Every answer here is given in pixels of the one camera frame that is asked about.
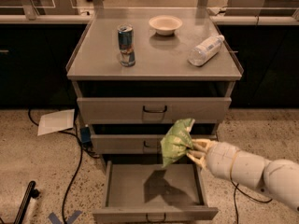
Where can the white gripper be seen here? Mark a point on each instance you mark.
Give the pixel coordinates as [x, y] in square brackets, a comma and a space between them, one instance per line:
[220, 160]

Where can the green jalapeno chip bag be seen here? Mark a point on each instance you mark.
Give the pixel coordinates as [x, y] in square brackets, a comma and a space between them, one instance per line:
[177, 141]

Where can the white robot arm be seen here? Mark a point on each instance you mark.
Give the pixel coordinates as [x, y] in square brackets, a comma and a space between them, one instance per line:
[278, 179]

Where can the grey bottom drawer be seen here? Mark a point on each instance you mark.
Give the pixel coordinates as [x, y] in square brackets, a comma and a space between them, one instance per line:
[152, 194]

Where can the grey drawer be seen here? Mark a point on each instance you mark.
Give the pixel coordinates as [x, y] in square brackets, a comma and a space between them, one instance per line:
[127, 143]
[152, 194]
[152, 110]

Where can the grey drawer cabinet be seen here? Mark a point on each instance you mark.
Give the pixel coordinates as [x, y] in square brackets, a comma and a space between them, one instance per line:
[161, 68]

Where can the grey middle drawer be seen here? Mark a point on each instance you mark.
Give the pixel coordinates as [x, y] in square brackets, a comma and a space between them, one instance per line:
[127, 143]

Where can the grey top drawer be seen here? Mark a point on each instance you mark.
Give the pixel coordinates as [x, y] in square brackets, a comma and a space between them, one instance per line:
[152, 110]

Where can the clear plastic water bottle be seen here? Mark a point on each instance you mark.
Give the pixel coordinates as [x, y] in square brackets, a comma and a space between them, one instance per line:
[203, 52]

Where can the blue power adapter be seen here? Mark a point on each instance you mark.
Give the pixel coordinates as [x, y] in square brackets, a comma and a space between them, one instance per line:
[85, 136]

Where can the white paper bowl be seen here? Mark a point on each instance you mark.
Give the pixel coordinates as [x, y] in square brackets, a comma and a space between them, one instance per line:
[164, 24]

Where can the blue energy drink can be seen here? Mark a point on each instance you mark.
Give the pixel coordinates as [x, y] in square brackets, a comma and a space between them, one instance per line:
[126, 44]

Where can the white paper sheet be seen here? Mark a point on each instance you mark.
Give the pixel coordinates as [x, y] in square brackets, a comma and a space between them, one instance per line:
[56, 121]

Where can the black stand foot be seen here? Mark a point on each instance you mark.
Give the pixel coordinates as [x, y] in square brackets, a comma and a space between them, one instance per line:
[31, 193]

